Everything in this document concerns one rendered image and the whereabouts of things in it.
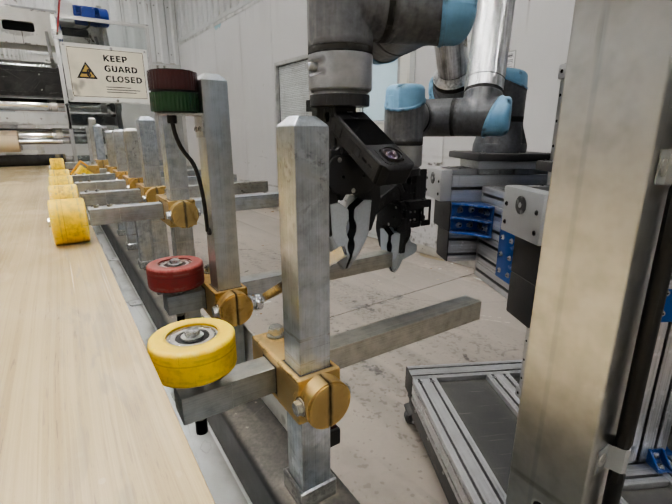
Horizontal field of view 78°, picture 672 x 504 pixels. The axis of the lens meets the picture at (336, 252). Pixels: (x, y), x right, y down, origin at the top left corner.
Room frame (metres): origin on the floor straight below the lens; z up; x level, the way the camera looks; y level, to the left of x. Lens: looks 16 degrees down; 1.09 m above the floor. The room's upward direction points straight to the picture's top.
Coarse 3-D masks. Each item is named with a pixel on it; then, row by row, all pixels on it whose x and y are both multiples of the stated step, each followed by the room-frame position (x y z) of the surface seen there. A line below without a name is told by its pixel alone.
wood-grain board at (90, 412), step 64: (0, 192) 1.41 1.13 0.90; (0, 256) 0.65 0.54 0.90; (64, 256) 0.65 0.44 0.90; (0, 320) 0.41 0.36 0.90; (64, 320) 0.41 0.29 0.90; (128, 320) 0.41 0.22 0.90; (0, 384) 0.29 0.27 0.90; (64, 384) 0.29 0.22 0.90; (128, 384) 0.29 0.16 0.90; (0, 448) 0.22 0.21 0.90; (64, 448) 0.22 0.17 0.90; (128, 448) 0.22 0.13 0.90
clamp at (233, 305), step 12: (204, 276) 0.64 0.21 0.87; (204, 288) 0.60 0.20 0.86; (240, 288) 0.58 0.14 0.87; (216, 300) 0.56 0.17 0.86; (228, 300) 0.55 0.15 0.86; (240, 300) 0.56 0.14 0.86; (216, 312) 0.55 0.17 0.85; (228, 312) 0.55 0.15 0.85; (240, 312) 0.56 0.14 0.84; (240, 324) 0.56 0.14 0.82
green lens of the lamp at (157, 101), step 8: (152, 96) 0.55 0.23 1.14; (160, 96) 0.54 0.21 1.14; (168, 96) 0.54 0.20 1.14; (176, 96) 0.54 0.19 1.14; (184, 96) 0.55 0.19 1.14; (192, 96) 0.56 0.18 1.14; (152, 104) 0.55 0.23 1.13; (160, 104) 0.54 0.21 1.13; (168, 104) 0.54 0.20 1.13; (176, 104) 0.54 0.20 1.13; (184, 104) 0.55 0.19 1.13; (192, 104) 0.56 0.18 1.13
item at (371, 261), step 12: (372, 252) 0.81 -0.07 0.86; (384, 252) 0.81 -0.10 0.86; (336, 264) 0.74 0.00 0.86; (360, 264) 0.77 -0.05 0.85; (372, 264) 0.78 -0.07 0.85; (384, 264) 0.80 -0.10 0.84; (252, 276) 0.67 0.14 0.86; (264, 276) 0.67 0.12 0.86; (276, 276) 0.67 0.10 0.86; (336, 276) 0.74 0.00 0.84; (252, 288) 0.65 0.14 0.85; (264, 288) 0.66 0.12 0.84; (168, 300) 0.57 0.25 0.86; (180, 300) 0.58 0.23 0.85; (192, 300) 0.59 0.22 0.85; (204, 300) 0.60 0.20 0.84; (168, 312) 0.57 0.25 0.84; (180, 312) 0.58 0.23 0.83
